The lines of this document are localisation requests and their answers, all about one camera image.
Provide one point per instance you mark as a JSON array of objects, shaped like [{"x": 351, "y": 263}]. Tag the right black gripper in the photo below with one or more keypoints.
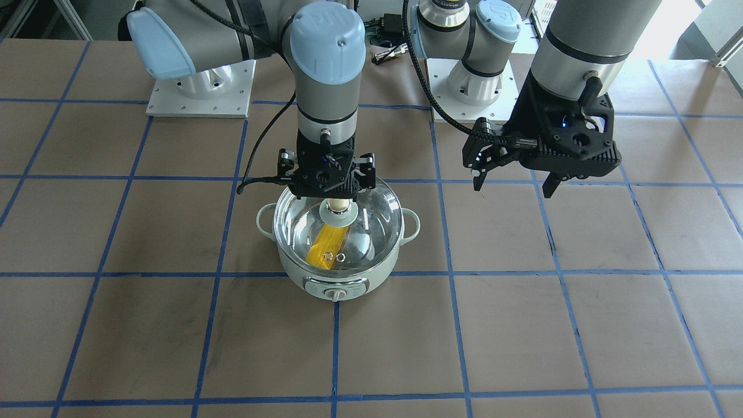
[{"x": 285, "y": 162}]

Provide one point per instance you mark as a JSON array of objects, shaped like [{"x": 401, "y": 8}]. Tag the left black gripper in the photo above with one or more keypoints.
[{"x": 524, "y": 115}]

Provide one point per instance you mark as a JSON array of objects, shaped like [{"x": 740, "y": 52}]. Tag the glass pot lid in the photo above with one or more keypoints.
[{"x": 374, "y": 230}]

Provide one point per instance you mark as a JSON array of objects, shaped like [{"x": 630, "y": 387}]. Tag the yellow corn cob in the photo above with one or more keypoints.
[{"x": 326, "y": 247}]

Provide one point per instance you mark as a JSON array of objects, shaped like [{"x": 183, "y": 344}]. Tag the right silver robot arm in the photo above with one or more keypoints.
[{"x": 322, "y": 42}]

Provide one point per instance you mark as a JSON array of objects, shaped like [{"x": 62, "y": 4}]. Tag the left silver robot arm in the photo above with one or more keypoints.
[{"x": 582, "y": 38}]

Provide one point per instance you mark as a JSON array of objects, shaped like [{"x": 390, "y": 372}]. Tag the pale green electric pot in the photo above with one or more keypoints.
[{"x": 344, "y": 289}]

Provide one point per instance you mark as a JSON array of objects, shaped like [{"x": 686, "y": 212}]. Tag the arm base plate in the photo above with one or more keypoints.
[
  {"x": 467, "y": 97},
  {"x": 218, "y": 92}
]

